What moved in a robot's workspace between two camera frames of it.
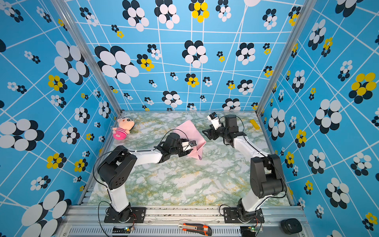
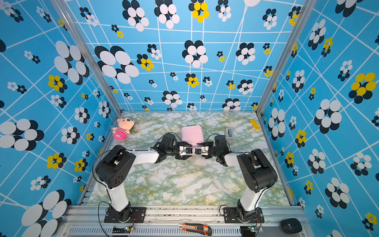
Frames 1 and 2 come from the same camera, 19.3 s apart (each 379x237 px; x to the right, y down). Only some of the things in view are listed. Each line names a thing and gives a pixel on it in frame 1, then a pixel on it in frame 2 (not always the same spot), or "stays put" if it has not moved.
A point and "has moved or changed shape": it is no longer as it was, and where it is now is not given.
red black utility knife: x=198 y=228 stays put
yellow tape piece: x=254 y=124 stays put
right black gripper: x=211 y=133 to x=207 y=144
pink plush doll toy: x=125 y=124 stays put
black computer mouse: x=291 y=225 stays put
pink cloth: x=187 y=131 has moved or changed shape
